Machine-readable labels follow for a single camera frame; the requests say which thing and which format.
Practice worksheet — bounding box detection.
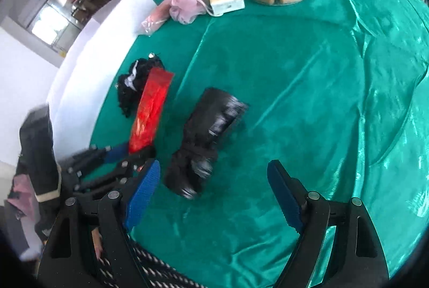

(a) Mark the red plastic packet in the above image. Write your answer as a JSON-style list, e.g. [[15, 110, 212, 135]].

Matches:
[[128, 67, 175, 154]]

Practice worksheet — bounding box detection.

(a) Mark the black plastic bag roll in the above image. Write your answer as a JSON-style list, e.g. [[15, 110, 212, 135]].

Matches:
[[163, 87, 250, 199]]

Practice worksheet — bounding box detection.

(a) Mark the pink plastic packet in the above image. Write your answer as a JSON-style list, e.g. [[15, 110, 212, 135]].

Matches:
[[140, 3, 172, 37]]

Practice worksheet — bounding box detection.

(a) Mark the white foam board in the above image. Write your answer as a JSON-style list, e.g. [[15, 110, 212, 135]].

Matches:
[[47, 0, 158, 161]]

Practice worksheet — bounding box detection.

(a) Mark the glass balcony door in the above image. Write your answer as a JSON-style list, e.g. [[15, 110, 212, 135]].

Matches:
[[27, 0, 88, 47]]

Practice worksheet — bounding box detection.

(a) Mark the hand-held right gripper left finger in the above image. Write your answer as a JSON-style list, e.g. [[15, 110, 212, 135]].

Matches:
[[36, 159, 161, 288]]

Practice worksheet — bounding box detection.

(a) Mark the black lace cloth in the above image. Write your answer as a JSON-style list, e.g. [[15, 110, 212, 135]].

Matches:
[[116, 53, 165, 118]]

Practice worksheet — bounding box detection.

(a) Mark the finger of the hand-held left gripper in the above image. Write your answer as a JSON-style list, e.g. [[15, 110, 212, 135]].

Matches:
[[67, 144, 131, 174], [72, 147, 158, 194]]

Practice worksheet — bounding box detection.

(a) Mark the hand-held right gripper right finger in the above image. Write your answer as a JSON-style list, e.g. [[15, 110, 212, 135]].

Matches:
[[267, 160, 396, 288]]

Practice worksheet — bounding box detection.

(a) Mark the pink cloth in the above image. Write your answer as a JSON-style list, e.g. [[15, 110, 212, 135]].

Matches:
[[7, 174, 36, 218]]

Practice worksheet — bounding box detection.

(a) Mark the black white patterned clothing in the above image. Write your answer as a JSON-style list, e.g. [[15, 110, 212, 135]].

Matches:
[[97, 234, 208, 288]]

